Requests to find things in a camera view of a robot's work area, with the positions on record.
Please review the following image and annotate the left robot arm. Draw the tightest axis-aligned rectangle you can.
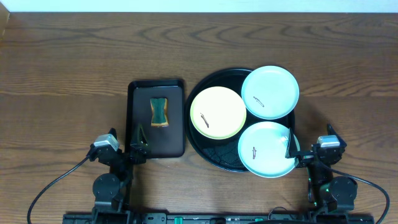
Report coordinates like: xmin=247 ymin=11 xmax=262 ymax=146
xmin=87 ymin=124 xmax=150 ymax=223

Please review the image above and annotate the black round tray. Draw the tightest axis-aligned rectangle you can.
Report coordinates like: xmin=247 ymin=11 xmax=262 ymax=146
xmin=184 ymin=68 xmax=295 ymax=172

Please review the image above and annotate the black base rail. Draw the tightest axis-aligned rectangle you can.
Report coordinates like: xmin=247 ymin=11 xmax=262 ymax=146
xmin=62 ymin=212 xmax=374 ymax=224

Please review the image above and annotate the yellow plate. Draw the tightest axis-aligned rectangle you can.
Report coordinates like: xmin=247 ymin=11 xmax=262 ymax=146
xmin=189 ymin=86 xmax=247 ymax=140

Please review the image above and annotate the yellow green scrub sponge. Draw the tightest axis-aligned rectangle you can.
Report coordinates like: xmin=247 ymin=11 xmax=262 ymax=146
xmin=150 ymin=98 xmax=169 ymax=127

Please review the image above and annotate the mint green plate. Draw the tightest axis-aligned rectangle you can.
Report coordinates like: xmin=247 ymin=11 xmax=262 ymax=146
xmin=238 ymin=121 xmax=295 ymax=178
xmin=241 ymin=65 xmax=300 ymax=119

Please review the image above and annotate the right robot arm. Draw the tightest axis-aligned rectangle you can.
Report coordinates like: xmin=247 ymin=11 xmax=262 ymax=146
xmin=285 ymin=124 xmax=358 ymax=223

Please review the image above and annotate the black rectangular tray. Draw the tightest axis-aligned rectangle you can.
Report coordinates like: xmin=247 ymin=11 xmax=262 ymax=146
xmin=125 ymin=79 xmax=185 ymax=159

